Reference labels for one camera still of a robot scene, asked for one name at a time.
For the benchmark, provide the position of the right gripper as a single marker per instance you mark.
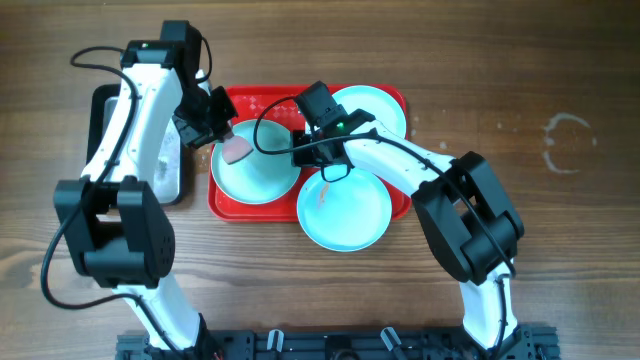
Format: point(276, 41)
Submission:
point(304, 155)

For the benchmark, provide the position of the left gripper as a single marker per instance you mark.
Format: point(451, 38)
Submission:
point(211, 128)

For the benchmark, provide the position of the pink sponge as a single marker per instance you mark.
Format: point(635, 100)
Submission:
point(234, 149)

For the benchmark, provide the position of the light blue plate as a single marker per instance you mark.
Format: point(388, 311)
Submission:
point(377, 102)
point(258, 178)
point(344, 211)

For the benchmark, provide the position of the light blue plate bottom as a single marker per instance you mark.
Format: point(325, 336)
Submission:
point(344, 211)

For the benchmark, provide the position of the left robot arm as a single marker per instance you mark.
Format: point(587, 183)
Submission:
point(116, 230)

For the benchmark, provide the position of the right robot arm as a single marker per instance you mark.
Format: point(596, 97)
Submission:
point(470, 224)

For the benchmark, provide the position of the red plastic tray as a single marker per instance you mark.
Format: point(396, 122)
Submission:
point(249, 101)

